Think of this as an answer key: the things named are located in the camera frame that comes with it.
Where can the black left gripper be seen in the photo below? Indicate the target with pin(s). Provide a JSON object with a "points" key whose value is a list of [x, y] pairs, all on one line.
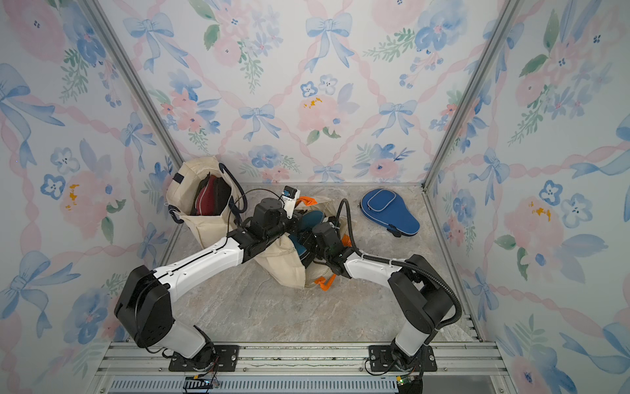
{"points": [[296, 215]]}

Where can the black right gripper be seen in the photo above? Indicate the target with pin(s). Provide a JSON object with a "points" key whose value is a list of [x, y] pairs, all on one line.
{"points": [[309, 241]]}

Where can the teal paddle case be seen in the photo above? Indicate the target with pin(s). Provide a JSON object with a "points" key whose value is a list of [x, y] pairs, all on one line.
{"points": [[305, 226]]}

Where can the canvas bag orange handles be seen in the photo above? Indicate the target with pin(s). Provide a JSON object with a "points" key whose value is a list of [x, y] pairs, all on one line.
{"points": [[282, 260]]}

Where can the blue paddle case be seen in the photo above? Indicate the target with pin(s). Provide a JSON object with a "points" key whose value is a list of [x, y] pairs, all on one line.
{"points": [[388, 209]]}

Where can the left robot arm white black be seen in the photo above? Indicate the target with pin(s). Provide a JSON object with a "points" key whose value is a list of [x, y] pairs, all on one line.
{"points": [[144, 307]]}

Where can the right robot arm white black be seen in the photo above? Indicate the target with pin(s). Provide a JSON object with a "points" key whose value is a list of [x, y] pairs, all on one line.
{"points": [[425, 299]]}

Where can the red pouch in bag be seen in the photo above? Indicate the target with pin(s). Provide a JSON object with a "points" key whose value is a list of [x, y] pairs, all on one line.
{"points": [[212, 197]]}

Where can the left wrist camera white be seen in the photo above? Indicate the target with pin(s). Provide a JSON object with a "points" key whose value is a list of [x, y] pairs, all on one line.
{"points": [[289, 198]]}

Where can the canvas bag navy handles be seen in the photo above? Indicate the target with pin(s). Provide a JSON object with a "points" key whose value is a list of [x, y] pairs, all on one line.
{"points": [[181, 192]]}

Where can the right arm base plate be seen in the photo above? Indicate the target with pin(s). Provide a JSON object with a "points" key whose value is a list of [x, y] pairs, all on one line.
{"points": [[384, 359]]}

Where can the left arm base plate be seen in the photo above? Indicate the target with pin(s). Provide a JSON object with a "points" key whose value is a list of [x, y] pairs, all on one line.
{"points": [[221, 358]]}

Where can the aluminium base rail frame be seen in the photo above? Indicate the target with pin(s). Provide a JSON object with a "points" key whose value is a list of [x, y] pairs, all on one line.
{"points": [[284, 367]]}

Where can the aluminium corner post left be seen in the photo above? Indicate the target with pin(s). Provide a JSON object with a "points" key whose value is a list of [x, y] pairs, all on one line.
{"points": [[97, 17]]}

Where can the aluminium corner post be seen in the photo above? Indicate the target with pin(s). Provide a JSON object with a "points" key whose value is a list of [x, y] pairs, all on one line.
{"points": [[503, 24], [97, 17]]}

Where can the aluminium corner post right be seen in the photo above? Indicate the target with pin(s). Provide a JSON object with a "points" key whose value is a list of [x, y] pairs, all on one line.
{"points": [[503, 24]]}

